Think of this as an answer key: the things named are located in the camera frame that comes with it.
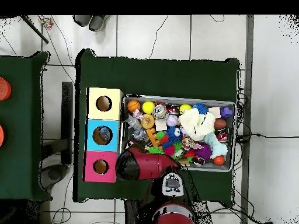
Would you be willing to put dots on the orange ridged cup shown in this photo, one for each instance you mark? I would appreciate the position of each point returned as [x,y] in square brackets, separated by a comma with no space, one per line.
[4,88]

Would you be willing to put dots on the side table with green cloth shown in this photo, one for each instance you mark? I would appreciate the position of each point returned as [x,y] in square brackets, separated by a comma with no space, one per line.
[21,105]

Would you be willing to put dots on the brown toy football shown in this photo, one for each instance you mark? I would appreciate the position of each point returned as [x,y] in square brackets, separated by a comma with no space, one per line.
[220,123]

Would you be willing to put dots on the cream waffle cloth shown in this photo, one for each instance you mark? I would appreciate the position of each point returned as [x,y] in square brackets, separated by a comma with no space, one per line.
[196,124]

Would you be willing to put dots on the blue spiky ball with eyes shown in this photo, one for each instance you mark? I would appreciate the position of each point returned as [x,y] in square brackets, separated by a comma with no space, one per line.
[200,107]

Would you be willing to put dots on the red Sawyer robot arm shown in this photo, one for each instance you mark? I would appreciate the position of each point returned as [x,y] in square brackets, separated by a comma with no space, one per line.
[151,166]

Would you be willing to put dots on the wooden box with three holes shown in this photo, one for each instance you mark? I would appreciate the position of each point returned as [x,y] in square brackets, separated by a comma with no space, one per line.
[93,144]

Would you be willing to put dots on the mint knitted cloth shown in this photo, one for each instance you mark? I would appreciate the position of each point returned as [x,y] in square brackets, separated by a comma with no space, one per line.
[217,145]

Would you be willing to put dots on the opened silver drink can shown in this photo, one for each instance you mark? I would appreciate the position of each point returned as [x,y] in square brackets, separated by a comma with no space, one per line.
[160,111]

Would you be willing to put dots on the white baseball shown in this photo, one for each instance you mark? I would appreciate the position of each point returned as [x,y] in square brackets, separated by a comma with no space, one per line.
[172,120]

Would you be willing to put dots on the person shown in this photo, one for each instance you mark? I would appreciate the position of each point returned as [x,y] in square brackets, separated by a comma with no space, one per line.
[88,22]

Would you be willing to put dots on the black rod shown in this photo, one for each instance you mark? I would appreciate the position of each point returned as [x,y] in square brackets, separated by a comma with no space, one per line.
[35,29]

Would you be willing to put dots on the purple spiky rubber ball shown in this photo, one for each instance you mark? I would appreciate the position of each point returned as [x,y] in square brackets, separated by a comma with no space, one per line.
[203,151]

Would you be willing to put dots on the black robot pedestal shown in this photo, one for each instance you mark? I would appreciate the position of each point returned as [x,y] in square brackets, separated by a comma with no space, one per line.
[130,213]

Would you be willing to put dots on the plain wooden block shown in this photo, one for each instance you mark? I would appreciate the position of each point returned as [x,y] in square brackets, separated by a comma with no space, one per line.
[215,112]

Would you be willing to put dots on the crushed clear plastic bottle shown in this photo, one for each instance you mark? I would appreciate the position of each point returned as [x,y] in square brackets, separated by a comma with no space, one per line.
[136,129]
[104,134]

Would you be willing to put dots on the orange toy basketball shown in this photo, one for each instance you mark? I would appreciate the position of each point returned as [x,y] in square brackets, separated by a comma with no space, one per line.
[133,105]

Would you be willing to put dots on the green spiky rubber ball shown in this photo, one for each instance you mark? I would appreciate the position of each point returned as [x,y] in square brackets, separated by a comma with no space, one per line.
[155,150]

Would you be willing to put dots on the orange ball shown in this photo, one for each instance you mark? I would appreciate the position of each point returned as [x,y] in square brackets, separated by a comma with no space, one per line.
[1,135]

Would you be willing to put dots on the bag of colourful beads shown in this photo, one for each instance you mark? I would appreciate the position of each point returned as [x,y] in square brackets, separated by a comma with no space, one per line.
[48,23]

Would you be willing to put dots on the black upright panel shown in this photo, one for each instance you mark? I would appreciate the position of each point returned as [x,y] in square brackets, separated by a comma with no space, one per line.
[67,116]

